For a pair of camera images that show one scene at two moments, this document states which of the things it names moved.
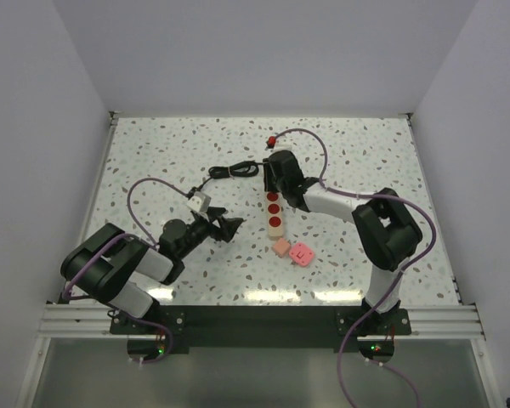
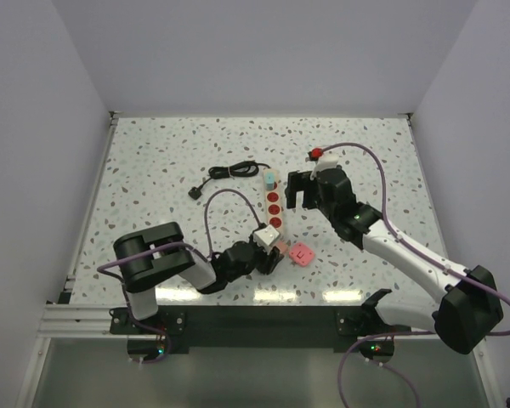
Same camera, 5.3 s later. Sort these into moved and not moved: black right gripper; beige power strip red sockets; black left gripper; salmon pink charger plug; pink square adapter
Moved: black left gripper; black right gripper
Not moved: beige power strip red sockets; salmon pink charger plug; pink square adapter
